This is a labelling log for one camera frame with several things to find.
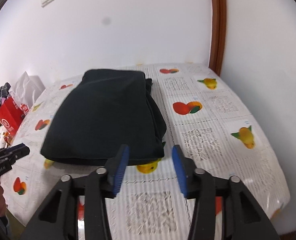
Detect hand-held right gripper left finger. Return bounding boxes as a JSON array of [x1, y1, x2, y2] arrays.
[[20, 144, 130, 240]]

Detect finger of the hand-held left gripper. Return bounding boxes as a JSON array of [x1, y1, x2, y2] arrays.
[[0, 146, 30, 164], [0, 143, 26, 156]]

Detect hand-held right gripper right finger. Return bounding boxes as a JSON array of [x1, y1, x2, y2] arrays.
[[172, 144, 280, 240]]

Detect black t-shirt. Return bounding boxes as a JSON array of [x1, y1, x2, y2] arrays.
[[40, 68, 167, 167]]

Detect white floral quilt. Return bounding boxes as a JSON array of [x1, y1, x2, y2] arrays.
[[0, 126, 13, 153]]

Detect red paper bag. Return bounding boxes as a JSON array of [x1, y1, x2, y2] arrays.
[[0, 97, 29, 134]]

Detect fruit-printed tablecloth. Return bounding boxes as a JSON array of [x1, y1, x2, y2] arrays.
[[0, 62, 290, 240]]

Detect grey plaid cloth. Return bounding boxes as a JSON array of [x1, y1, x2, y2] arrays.
[[0, 82, 12, 110]]

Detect white plastic bag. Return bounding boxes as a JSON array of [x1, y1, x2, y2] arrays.
[[11, 71, 46, 108]]

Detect wooden door frame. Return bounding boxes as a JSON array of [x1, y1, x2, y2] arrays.
[[209, 0, 226, 77]]

